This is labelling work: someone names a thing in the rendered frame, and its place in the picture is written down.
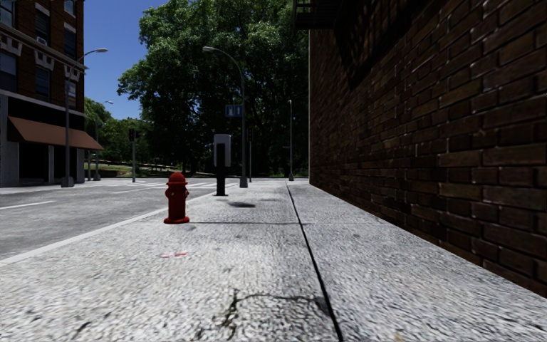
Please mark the grey street lamp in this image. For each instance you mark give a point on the grey street lamp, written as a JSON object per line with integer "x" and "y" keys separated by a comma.
{"x": 67, "y": 128}
{"x": 242, "y": 128}
{"x": 290, "y": 141}

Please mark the red fire hydrant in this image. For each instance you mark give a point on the red fire hydrant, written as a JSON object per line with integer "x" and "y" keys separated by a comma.
{"x": 177, "y": 201}

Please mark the trees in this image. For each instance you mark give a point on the trees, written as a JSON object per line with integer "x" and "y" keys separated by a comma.
{"x": 205, "y": 77}

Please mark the red brick building with awning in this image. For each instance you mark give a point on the red brick building with awning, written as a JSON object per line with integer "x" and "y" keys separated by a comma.
{"x": 34, "y": 64}

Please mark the white box on a post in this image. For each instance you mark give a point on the white box on a post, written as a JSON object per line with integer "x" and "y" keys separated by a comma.
{"x": 221, "y": 150}

